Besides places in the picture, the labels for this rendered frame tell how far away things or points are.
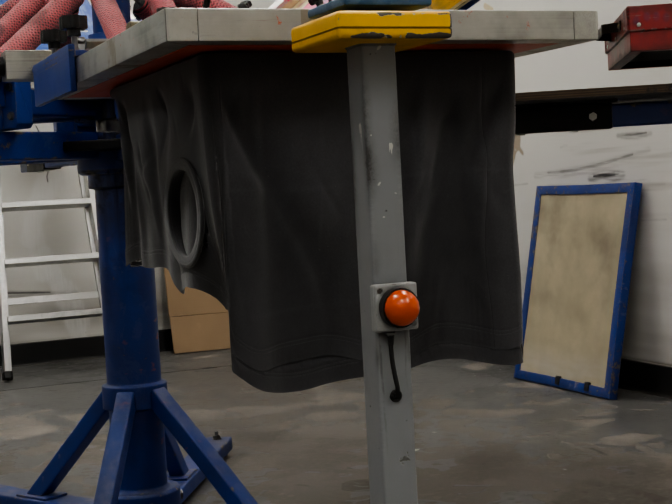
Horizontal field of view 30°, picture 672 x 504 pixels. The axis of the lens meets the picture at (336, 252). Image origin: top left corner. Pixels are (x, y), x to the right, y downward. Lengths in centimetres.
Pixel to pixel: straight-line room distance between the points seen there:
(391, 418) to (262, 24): 48
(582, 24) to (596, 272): 291
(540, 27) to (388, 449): 61
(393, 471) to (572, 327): 332
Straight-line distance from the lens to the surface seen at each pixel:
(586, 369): 454
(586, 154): 473
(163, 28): 146
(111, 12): 265
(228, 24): 147
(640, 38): 260
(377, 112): 132
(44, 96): 211
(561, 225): 476
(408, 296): 129
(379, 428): 134
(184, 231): 169
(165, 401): 286
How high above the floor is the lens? 78
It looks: 3 degrees down
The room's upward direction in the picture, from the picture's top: 3 degrees counter-clockwise
